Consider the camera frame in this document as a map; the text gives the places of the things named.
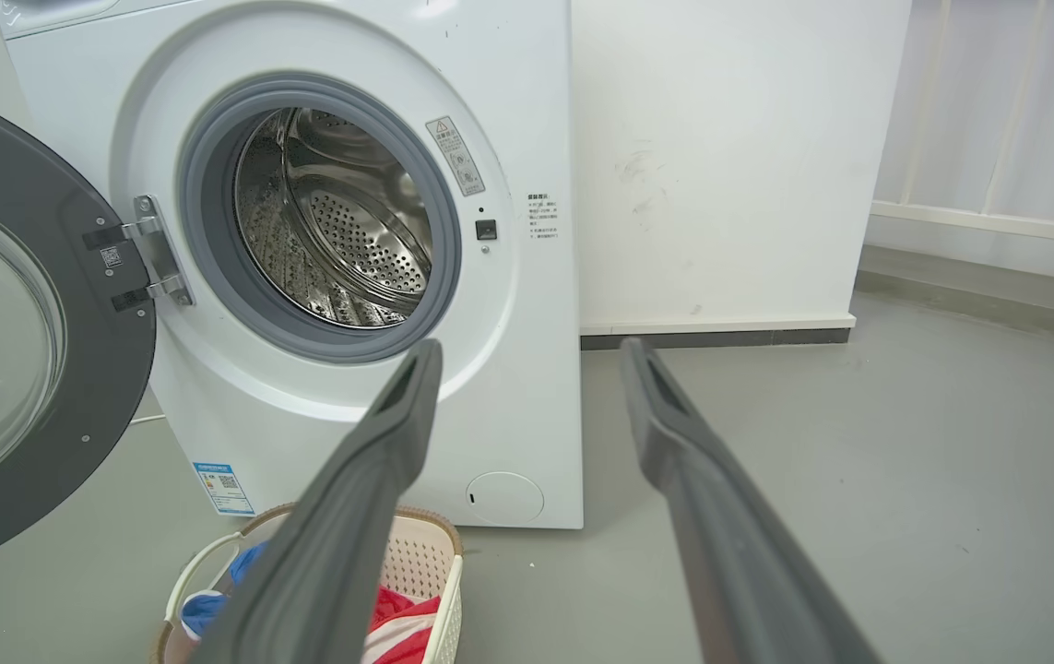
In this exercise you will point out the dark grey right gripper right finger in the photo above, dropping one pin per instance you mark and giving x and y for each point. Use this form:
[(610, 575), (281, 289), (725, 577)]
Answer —
[(729, 544)]

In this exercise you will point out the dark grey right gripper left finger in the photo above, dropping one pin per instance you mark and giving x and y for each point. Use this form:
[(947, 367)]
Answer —
[(342, 516)]

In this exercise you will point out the round dark washing machine door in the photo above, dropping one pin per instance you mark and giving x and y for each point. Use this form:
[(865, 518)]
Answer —
[(102, 369)]

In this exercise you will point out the metal door hinge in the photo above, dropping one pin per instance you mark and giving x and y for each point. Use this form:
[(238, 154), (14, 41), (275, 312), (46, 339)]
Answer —
[(162, 258)]

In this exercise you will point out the black door latch socket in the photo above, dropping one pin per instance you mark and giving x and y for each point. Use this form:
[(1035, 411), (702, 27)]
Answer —
[(486, 230)]

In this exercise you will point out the white front-load washing machine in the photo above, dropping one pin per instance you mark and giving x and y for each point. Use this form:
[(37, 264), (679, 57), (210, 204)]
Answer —
[(526, 120)]

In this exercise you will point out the cream perforated laundry basket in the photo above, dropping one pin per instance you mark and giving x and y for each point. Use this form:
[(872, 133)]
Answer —
[(420, 563)]

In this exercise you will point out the blue energy label sticker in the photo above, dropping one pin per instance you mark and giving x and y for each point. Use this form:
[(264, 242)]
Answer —
[(224, 489)]

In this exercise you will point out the red jersey garment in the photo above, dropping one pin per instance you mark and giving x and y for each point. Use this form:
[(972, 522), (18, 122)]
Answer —
[(402, 627)]

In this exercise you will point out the round white filter cover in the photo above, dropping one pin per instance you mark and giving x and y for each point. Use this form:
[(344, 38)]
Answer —
[(504, 498)]

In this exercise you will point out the blue garment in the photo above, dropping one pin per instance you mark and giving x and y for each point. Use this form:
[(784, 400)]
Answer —
[(204, 610)]

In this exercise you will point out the stainless steel washer drum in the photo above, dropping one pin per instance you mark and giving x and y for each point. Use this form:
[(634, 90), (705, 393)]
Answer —
[(351, 231)]

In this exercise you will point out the grey warning label sticker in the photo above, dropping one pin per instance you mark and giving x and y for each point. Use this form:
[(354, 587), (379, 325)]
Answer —
[(455, 155)]

